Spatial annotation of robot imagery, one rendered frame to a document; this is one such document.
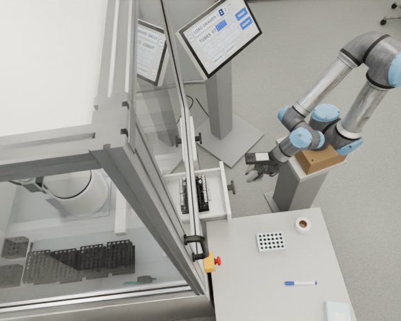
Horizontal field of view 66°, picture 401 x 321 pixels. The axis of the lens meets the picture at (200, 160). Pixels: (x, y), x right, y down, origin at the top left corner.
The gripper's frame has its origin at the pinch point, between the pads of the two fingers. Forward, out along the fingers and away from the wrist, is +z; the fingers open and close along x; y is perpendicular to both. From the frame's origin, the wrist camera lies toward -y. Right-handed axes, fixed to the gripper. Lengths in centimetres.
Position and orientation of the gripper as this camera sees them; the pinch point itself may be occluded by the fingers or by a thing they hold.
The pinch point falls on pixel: (246, 176)
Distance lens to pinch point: 142.5
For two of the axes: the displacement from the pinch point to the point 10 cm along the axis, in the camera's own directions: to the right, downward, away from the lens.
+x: -1.0, -8.5, 5.2
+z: -4.7, 5.0, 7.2
